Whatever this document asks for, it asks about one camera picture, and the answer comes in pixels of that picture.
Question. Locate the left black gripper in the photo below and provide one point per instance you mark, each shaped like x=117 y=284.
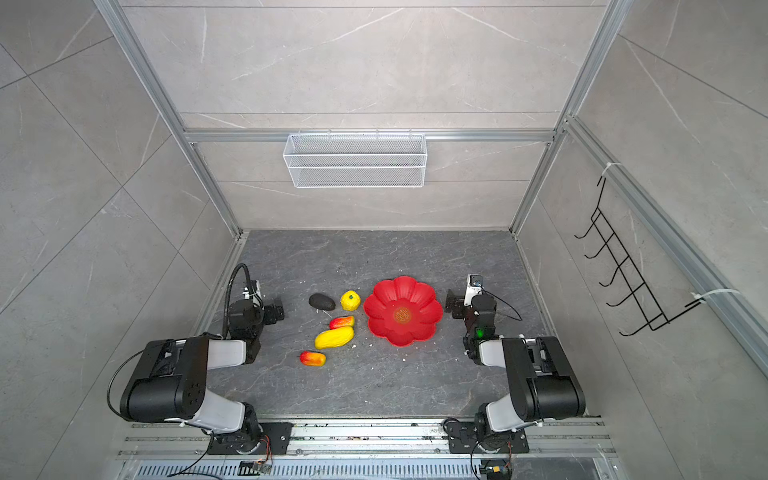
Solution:
x=273 y=310

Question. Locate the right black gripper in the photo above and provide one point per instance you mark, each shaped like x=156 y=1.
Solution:
x=454 y=302

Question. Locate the black fake avocado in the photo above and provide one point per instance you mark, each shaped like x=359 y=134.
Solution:
x=320 y=301

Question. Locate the large yellow fake mango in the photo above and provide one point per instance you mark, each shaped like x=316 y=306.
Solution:
x=334 y=338

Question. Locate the red-yellow fake mango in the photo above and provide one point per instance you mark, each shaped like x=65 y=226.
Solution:
x=342 y=322
x=313 y=359

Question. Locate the small yellow fake fruit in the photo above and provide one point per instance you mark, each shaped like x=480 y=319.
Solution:
x=350 y=301

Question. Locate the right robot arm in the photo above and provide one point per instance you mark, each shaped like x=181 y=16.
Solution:
x=542 y=384

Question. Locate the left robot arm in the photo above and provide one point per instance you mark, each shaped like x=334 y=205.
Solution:
x=169 y=381

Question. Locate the red flower-shaped fruit bowl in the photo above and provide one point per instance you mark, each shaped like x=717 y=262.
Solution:
x=403 y=311

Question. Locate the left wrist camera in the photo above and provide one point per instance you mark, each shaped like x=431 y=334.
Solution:
x=252 y=292

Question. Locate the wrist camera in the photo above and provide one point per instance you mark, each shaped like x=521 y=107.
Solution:
x=474 y=287
x=252 y=292

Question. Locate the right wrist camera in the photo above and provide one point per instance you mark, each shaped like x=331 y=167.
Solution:
x=474 y=287

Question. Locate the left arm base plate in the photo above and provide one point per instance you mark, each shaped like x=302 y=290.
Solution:
x=274 y=437

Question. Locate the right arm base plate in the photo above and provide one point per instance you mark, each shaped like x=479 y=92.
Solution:
x=465 y=437

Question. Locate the white wire mesh basket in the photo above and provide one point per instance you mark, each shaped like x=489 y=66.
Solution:
x=356 y=160

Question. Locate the aluminium mounting rail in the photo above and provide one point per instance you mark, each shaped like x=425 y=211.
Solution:
x=346 y=448

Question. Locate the black wire hook rack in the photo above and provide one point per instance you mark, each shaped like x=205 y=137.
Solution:
x=627 y=273

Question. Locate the aluminium frame post right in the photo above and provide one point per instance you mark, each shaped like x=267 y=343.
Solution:
x=610 y=25

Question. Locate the aluminium frame post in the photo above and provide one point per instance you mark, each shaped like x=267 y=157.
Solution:
x=610 y=25
x=118 y=23

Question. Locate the aluminium frame post left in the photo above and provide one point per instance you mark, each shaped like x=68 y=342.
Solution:
x=118 y=23

